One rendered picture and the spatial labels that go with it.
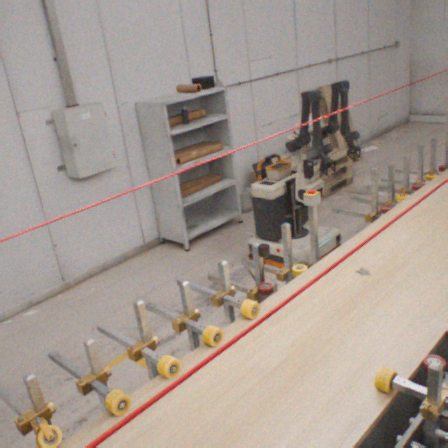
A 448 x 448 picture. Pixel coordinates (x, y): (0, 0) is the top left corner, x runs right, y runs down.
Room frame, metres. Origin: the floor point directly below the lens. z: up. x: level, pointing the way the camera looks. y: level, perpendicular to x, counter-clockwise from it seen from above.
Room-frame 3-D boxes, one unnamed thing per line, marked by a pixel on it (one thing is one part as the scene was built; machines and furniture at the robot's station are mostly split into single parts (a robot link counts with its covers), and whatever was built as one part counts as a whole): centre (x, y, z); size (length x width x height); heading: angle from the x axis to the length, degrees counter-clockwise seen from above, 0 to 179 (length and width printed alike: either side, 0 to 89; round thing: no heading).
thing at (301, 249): (4.27, -0.65, 0.16); 0.67 x 0.64 x 0.25; 44
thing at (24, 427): (1.43, 0.76, 0.95); 0.14 x 0.06 x 0.05; 134
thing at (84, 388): (1.60, 0.58, 0.95); 0.14 x 0.06 x 0.05; 134
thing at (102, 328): (1.81, 0.46, 0.95); 0.50 x 0.04 x 0.04; 44
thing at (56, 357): (1.63, 0.64, 0.95); 0.50 x 0.04 x 0.04; 44
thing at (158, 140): (5.26, 0.24, 0.78); 0.90 x 0.45 x 1.55; 134
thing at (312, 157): (4.06, -0.85, 0.99); 0.28 x 0.16 x 0.22; 134
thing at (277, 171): (4.36, -0.57, 0.87); 0.23 x 0.15 x 0.11; 134
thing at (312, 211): (2.66, -0.53, 0.93); 0.05 x 0.05 x 0.45; 44
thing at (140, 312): (1.79, 0.38, 0.92); 0.04 x 0.04 x 0.48; 44
